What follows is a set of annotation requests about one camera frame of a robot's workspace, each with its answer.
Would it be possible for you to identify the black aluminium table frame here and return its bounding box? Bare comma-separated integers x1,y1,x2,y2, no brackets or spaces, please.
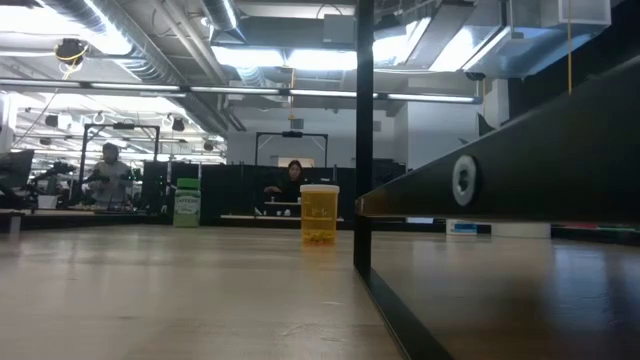
0,208,640,247

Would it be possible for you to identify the silver rectangular ventilation duct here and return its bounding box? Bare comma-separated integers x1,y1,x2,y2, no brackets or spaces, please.
462,0,614,81

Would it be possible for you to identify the white round shelf fastener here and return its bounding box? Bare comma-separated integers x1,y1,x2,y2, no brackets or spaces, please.
451,154,481,208

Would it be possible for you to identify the long ceiling light strip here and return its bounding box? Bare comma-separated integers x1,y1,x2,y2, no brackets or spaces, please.
0,78,484,105

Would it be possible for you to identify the silver spiral ventilation duct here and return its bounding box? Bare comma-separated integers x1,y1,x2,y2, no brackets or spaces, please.
42,0,231,136

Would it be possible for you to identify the seated person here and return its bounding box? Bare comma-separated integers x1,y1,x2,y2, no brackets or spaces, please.
263,159,309,204

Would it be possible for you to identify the black partition wall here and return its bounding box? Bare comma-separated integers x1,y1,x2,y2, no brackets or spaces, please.
142,159,409,226

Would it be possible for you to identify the black ceiling camera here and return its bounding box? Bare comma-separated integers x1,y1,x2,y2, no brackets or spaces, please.
53,37,91,64

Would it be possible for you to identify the standing person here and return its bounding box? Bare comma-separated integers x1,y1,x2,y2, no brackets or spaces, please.
87,142,135,210

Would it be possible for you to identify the black background monitor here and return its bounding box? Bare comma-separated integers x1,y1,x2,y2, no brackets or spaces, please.
0,148,35,209

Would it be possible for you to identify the green caffeine pill bottle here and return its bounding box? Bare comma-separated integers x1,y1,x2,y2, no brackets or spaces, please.
172,177,203,229

